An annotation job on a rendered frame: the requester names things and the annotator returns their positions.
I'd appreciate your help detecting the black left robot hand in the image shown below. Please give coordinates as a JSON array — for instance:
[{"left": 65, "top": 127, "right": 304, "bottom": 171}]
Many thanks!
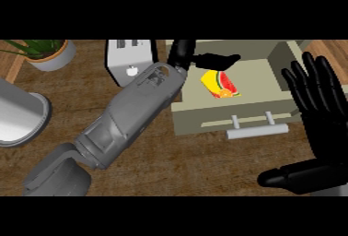
[{"left": 165, "top": 39, "right": 242, "bottom": 71}]

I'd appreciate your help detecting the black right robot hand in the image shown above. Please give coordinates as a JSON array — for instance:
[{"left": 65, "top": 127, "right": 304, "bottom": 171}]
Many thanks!
[{"left": 255, "top": 51, "right": 348, "bottom": 195}]

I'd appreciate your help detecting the yellow red fruit-print cup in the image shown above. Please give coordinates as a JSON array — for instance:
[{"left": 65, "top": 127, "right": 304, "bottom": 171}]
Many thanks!
[{"left": 200, "top": 69, "right": 243, "bottom": 100}]

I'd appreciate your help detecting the beige open drawer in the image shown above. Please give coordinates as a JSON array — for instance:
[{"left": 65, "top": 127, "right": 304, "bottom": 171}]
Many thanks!
[{"left": 165, "top": 39, "right": 318, "bottom": 112}]

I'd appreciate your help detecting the beige drawer front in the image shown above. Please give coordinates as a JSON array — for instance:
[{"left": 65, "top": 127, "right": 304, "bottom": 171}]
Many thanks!
[{"left": 169, "top": 98, "right": 305, "bottom": 136}]

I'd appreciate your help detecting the white toaster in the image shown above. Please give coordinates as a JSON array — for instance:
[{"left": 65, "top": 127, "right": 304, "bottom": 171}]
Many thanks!
[{"left": 104, "top": 39, "right": 160, "bottom": 89}]

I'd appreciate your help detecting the green plant in grey pot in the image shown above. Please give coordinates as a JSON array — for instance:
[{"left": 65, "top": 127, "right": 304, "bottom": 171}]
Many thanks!
[{"left": 1, "top": 39, "right": 78, "bottom": 73}]

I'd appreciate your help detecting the grey cylindrical appliance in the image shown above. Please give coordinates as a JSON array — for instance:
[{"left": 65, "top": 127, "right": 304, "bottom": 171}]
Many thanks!
[{"left": 0, "top": 77, "right": 53, "bottom": 148}]

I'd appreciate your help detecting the white drawer handle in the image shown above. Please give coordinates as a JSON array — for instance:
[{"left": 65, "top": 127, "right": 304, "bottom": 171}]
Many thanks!
[{"left": 225, "top": 111, "right": 290, "bottom": 140}]

